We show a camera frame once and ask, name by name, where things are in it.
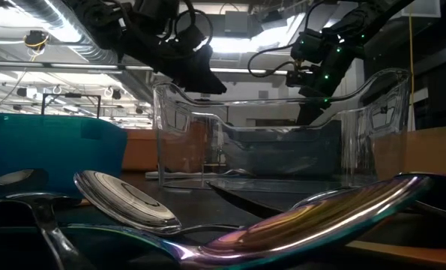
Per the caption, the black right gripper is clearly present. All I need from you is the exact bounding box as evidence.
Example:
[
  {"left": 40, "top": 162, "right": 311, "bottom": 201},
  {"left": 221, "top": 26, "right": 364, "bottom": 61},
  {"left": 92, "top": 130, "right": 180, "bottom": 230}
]
[{"left": 285, "top": 28, "right": 363, "bottom": 128}]

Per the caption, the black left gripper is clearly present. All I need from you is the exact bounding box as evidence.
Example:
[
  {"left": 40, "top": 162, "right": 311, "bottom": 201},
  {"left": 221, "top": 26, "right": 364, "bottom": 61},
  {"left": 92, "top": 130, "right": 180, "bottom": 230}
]
[{"left": 115, "top": 0, "right": 228, "bottom": 95}]

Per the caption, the clear plastic bin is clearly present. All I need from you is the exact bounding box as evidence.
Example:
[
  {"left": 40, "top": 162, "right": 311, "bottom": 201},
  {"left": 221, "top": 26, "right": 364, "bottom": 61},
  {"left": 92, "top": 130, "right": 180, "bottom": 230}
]
[{"left": 152, "top": 67, "right": 412, "bottom": 190}]

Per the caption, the black monitor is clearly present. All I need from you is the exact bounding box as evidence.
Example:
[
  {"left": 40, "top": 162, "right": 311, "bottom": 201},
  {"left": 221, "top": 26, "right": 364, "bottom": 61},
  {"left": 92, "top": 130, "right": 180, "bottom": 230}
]
[{"left": 254, "top": 118, "right": 297, "bottom": 128}]

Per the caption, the long ceiling light bar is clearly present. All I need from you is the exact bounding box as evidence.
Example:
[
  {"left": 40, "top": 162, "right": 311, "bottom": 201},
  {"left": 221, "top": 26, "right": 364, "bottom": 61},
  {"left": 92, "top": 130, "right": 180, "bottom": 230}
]
[{"left": 0, "top": 61, "right": 289, "bottom": 78}]

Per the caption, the grey ceiling box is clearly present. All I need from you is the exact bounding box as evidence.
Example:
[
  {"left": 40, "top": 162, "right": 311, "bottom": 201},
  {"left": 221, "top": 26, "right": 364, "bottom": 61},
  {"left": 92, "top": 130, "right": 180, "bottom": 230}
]
[{"left": 223, "top": 10, "right": 253, "bottom": 38}]

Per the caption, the large orange plastic bin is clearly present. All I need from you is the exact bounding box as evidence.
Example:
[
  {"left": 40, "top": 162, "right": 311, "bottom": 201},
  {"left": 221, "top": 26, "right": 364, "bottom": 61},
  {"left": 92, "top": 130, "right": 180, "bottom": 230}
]
[{"left": 121, "top": 128, "right": 208, "bottom": 173}]

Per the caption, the pile of assorted spoons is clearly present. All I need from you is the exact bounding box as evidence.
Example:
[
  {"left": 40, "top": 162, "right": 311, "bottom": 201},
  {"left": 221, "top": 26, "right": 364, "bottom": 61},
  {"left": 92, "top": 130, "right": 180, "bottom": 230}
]
[{"left": 0, "top": 170, "right": 446, "bottom": 270}]

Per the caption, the small orange tray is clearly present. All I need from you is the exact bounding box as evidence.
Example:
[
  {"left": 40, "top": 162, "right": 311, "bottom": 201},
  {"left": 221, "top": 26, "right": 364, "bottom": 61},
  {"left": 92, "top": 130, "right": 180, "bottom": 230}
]
[{"left": 370, "top": 125, "right": 446, "bottom": 182}]

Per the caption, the black metal rack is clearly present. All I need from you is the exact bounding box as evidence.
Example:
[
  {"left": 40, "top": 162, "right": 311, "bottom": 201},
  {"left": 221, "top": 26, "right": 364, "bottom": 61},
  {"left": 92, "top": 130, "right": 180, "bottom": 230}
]
[{"left": 40, "top": 92, "right": 103, "bottom": 120}]

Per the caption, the white ceiling unit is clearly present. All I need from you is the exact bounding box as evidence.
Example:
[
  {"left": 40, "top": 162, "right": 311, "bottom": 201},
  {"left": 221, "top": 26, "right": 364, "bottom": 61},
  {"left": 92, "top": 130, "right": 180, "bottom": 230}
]
[{"left": 402, "top": 0, "right": 442, "bottom": 23}]

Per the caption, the small blue tray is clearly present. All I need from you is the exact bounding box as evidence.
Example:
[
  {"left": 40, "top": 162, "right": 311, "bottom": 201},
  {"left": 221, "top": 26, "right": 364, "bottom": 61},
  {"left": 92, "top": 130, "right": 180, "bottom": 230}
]
[{"left": 0, "top": 112, "right": 129, "bottom": 198}]

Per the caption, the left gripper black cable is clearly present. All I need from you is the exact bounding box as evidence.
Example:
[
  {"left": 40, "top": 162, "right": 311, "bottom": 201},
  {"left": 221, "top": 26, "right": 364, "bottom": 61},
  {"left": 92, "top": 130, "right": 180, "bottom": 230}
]
[{"left": 173, "top": 7, "right": 215, "bottom": 48}]

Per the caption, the silver spoon orange handle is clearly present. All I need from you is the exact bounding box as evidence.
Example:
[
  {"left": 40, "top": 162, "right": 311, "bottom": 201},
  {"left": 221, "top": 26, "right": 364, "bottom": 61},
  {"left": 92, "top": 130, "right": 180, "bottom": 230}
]
[
  {"left": 73, "top": 169, "right": 446, "bottom": 268},
  {"left": 292, "top": 186, "right": 362, "bottom": 211}
]

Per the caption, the silver ventilation duct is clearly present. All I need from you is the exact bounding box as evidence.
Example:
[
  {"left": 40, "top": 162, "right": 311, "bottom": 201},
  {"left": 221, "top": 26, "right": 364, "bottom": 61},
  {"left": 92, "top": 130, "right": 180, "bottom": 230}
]
[{"left": 4, "top": 0, "right": 156, "bottom": 104}]

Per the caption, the black ceiling cable reel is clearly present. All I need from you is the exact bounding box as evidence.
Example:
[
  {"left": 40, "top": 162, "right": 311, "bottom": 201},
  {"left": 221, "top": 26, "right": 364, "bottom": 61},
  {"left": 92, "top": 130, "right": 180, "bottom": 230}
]
[{"left": 22, "top": 29, "right": 50, "bottom": 53}]

